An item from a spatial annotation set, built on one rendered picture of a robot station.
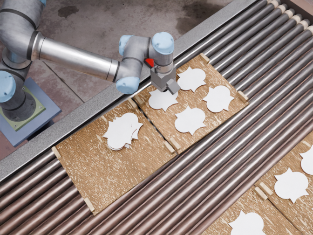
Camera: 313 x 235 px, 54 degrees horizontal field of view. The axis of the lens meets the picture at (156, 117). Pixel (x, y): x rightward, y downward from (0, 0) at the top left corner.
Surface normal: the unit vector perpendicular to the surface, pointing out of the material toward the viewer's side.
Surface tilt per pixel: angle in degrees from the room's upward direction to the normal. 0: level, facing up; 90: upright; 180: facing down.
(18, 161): 0
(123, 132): 0
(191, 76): 0
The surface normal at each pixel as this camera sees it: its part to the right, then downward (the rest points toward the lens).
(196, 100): -0.02, -0.45
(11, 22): 0.20, -0.16
